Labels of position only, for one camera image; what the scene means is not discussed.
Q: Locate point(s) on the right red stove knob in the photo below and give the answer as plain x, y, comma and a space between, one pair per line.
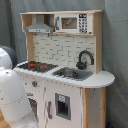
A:
34, 83

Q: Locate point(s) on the grey range hood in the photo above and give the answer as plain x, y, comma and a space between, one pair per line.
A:
39, 26

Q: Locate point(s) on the black stovetop red burners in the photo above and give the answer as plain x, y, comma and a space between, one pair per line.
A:
37, 66

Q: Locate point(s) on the grey ice dispenser panel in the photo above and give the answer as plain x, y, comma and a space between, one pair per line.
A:
62, 104

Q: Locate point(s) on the grey cabinet door handle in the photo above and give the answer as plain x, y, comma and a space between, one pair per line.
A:
49, 110

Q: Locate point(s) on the wooden toy kitchen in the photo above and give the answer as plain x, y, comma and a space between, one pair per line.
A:
74, 50

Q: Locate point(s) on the toy oven door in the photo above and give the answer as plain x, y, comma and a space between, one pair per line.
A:
34, 105

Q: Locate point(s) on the grey toy sink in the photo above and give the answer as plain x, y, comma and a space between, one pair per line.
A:
73, 74

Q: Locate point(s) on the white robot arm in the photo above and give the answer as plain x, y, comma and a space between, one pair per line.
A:
14, 103

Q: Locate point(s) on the toy microwave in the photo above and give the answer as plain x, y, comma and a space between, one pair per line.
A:
73, 23

